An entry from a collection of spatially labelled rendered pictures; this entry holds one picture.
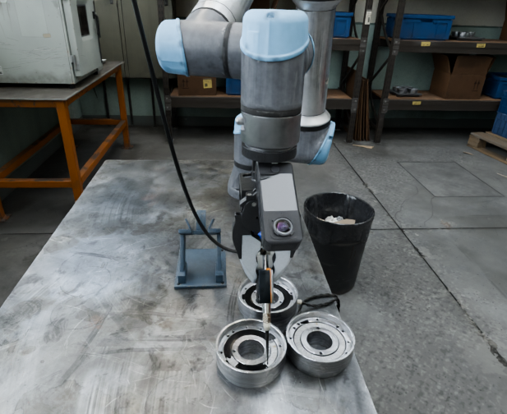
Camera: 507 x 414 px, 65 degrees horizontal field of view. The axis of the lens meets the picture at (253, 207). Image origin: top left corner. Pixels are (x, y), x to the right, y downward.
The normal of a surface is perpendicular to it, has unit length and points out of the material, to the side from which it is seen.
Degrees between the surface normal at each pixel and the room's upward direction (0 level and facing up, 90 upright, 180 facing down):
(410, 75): 90
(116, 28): 90
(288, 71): 90
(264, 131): 90
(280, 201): 32
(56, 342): 0
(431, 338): 0
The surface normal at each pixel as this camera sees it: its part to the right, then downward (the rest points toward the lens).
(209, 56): -0.22, 0.55
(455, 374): 0.03, -0.89
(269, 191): 0.08, -0.51
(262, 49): -0.36, 0.38
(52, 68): 0.07, 0.45
